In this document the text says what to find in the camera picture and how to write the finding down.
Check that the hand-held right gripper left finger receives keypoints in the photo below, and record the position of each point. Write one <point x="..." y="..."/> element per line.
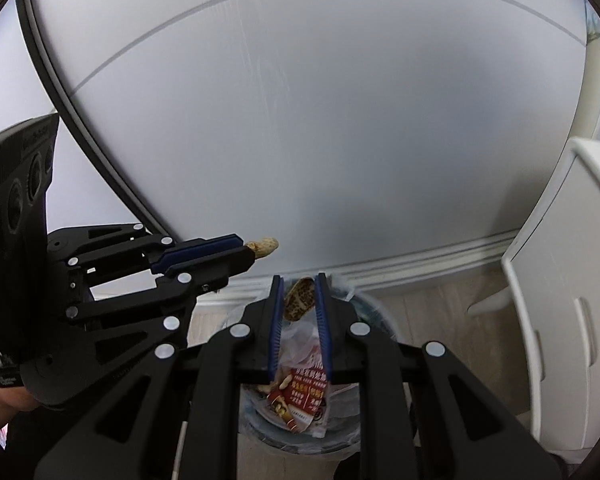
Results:
<point x="276" y="330"/>

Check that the trash bin with plastic liner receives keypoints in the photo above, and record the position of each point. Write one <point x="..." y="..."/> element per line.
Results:
<point x="347" y="287"/>

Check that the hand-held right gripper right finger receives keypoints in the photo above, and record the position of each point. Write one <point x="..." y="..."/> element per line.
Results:
<point x="324" y="330"/>

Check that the crumpled clear plastic bag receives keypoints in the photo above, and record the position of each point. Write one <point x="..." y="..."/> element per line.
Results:
<point x="302" y="345"/>

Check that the round grey trash bin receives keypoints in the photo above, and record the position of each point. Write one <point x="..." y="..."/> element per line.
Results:
<point x="380" y="325"/>

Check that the whole peanut pod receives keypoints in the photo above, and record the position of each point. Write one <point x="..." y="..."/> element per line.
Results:
<point x="265" y="246"/>

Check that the white nightstand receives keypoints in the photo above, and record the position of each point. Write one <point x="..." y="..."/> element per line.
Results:
<point x="555" y="285"/>

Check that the person's left hand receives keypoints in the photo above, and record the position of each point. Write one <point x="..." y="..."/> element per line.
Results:
<point x="2" y="402"/>

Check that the red snack bag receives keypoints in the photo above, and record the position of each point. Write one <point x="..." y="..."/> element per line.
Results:
<point x="300" y="395"/>

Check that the cream wardrobe frame post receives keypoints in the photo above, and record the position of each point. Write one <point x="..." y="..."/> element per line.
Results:
<point x="597" y="85"/>

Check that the peanut shell half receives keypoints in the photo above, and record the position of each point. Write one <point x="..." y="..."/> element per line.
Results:
<point x="298" y="302"/>

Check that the light blue clothing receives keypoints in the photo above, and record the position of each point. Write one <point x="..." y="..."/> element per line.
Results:
<point x="592" y="27"/>

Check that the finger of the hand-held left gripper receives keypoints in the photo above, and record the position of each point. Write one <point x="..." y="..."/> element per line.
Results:
<point x="220" y="270"/>
<point x="205" y="247"/>

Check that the grey wardrobe door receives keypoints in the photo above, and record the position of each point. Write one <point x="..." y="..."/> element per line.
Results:
<point x="305" y="110"/>

